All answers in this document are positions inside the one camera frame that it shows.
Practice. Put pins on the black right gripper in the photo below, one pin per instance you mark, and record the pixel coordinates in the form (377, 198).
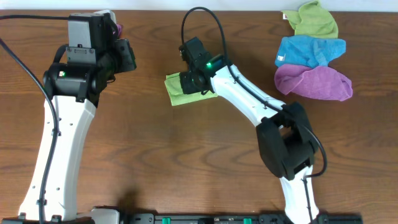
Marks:
(184, 80)

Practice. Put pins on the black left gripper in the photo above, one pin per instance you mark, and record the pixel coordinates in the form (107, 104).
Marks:
(125, 54)

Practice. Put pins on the light green microfiber cloth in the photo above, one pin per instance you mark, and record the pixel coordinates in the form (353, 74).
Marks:
(177, 97)

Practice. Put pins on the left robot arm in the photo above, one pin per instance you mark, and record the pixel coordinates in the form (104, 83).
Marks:
(80, 71)

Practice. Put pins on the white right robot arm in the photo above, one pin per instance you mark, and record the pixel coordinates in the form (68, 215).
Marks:
(287, 144)

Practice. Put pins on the folded purple cloth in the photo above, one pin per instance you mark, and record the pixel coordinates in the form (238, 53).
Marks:
(119, 31)

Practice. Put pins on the crumpled blue cloth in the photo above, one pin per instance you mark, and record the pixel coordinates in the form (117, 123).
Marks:
(309, 51)

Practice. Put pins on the crumpled green cloth at back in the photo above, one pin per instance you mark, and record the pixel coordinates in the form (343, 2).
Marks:
(313, 20)

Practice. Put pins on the crumpled purple cloth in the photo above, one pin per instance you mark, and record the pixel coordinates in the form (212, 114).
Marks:
(320, 83)

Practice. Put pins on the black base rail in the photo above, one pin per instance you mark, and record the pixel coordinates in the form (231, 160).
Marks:
(268, 218)

